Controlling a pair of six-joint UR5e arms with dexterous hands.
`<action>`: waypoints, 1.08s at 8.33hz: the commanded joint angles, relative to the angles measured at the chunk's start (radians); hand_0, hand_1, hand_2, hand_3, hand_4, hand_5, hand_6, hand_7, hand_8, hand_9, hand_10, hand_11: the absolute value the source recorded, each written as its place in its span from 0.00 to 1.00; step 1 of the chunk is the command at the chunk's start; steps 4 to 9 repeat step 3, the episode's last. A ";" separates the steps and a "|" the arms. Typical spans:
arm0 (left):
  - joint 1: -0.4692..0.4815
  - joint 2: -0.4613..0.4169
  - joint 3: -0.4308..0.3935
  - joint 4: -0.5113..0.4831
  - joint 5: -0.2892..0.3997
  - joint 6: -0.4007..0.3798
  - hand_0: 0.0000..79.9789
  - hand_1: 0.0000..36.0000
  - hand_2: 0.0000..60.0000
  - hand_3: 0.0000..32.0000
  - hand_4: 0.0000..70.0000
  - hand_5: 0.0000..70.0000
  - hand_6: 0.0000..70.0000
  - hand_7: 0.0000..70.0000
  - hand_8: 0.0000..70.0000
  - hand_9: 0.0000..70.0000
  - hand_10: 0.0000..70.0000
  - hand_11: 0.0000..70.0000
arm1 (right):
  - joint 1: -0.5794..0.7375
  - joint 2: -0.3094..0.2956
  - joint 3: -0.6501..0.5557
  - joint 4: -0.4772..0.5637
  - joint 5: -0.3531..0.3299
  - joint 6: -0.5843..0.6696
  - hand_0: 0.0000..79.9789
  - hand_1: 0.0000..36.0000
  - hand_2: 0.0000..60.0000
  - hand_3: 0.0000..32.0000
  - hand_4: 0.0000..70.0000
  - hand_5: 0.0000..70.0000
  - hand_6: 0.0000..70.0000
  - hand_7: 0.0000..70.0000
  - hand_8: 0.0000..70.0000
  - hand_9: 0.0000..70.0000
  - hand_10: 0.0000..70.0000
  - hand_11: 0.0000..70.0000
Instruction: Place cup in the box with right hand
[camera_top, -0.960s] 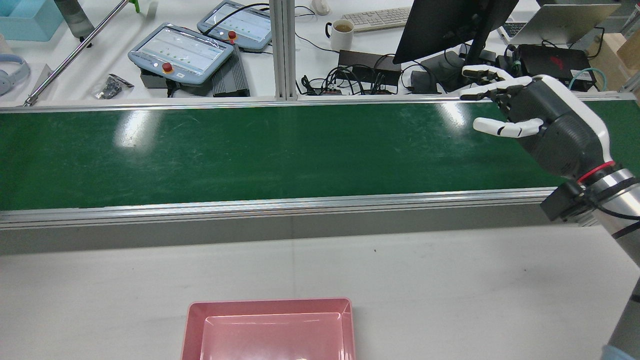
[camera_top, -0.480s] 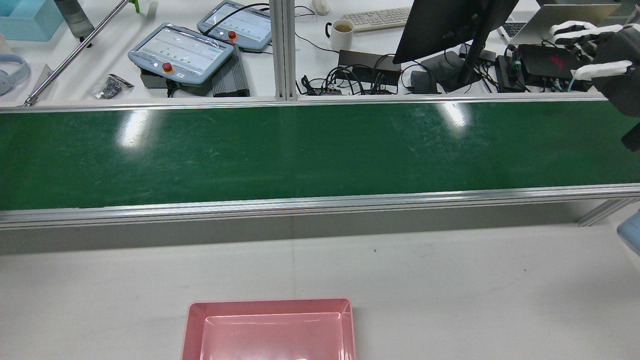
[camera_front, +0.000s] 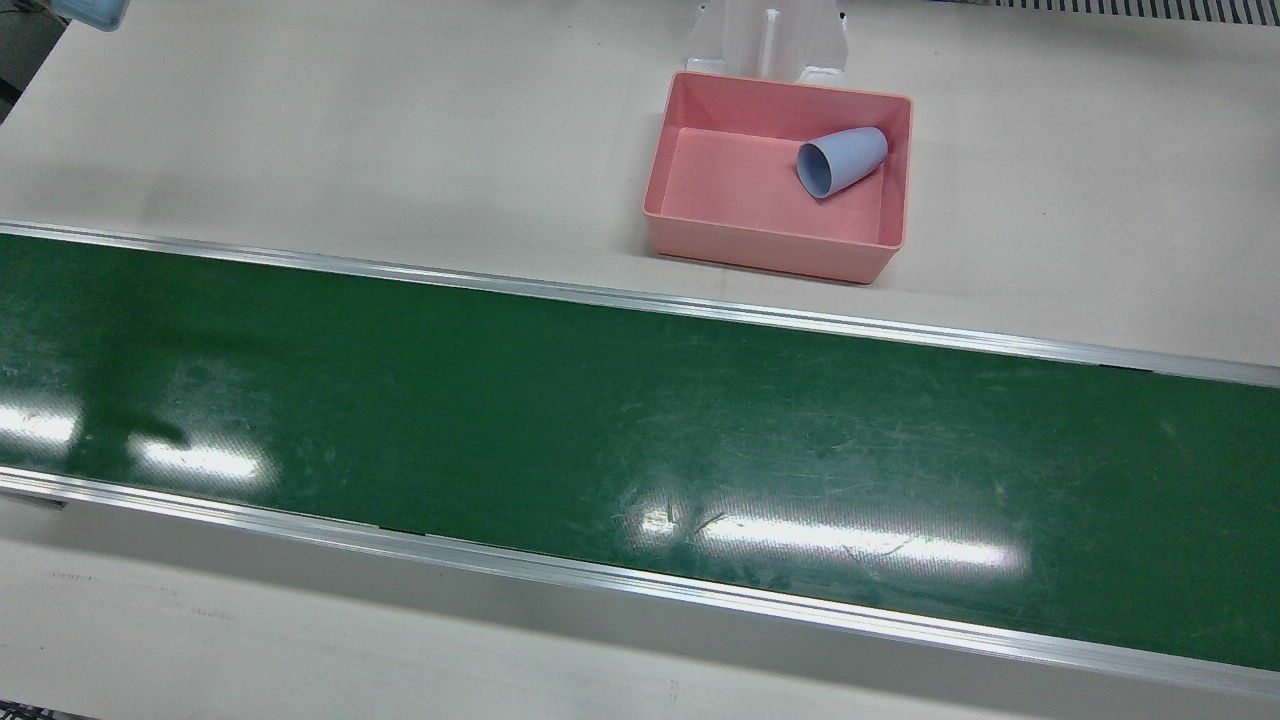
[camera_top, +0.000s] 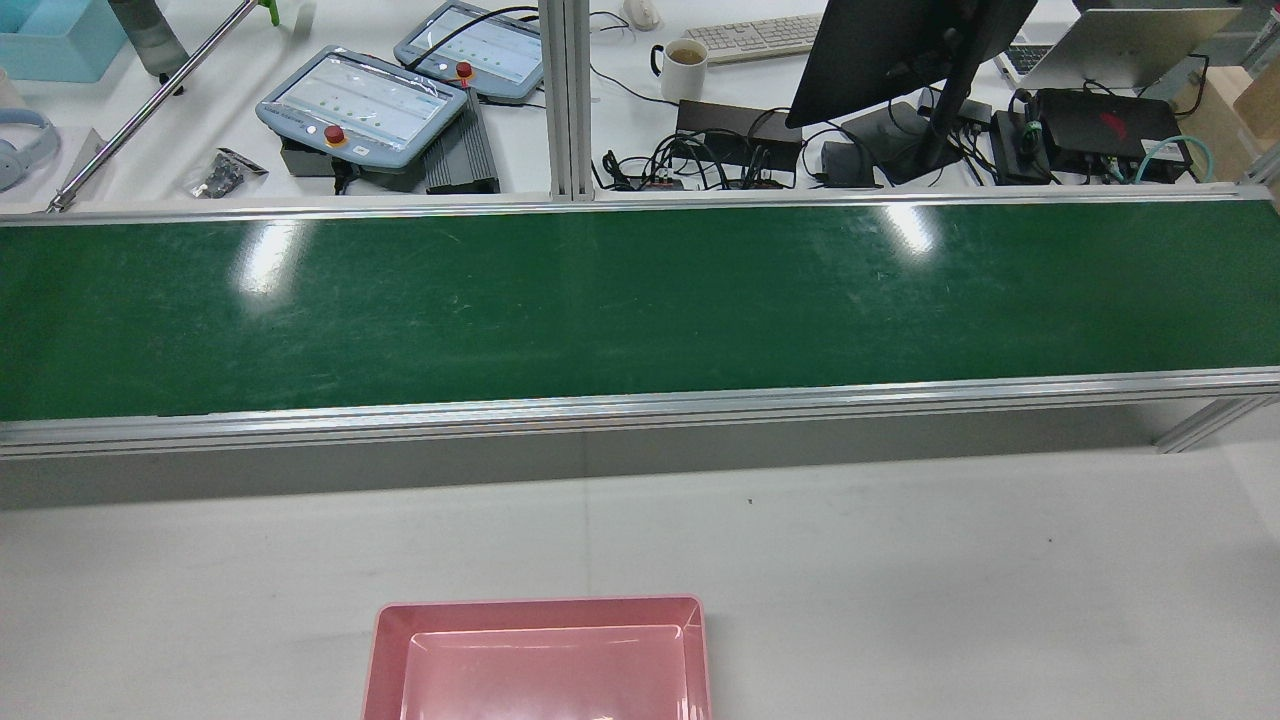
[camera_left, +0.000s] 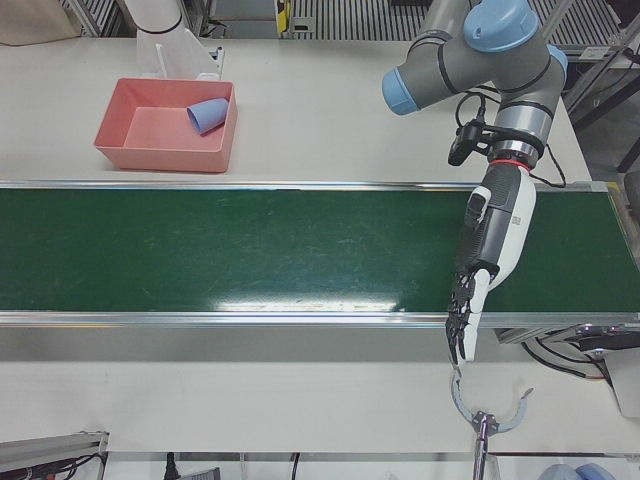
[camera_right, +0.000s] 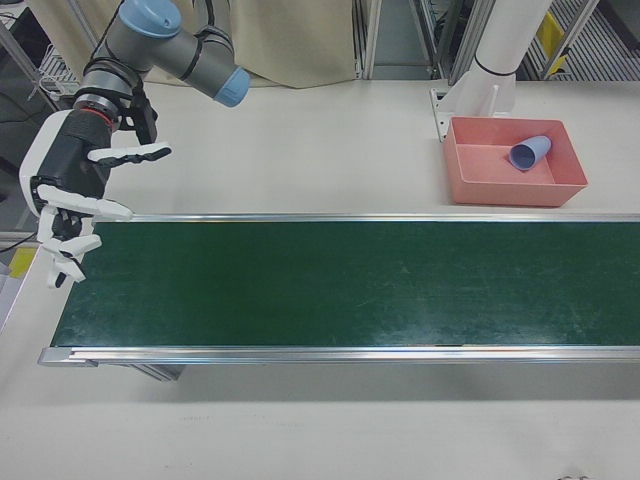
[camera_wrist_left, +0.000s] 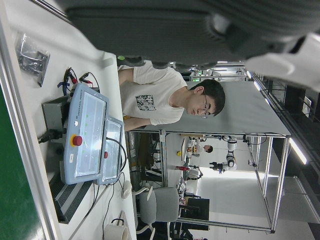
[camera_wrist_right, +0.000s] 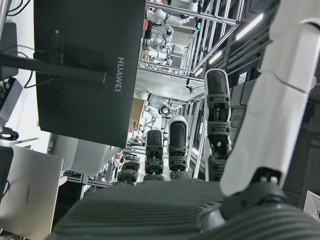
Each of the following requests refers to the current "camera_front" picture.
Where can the white column stand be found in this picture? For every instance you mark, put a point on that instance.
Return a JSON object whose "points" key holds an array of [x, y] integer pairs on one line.
{"points": [[760, 40]]}

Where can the grey silver right robot arm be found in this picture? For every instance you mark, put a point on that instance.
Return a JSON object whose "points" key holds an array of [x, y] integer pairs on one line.
{"points": [[95, 12]]}

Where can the pink plastic box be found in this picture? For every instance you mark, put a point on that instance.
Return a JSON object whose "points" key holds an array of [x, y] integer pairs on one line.
{"points": [[740, 200]]}

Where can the green belt conveyor aluminium frame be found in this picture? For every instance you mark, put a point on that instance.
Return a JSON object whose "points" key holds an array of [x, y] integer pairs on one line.
{"points": [[750, 430]]}

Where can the light blue plastic cup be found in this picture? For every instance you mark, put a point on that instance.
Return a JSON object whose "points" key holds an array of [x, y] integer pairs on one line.
{"points": [[850, 155]]}

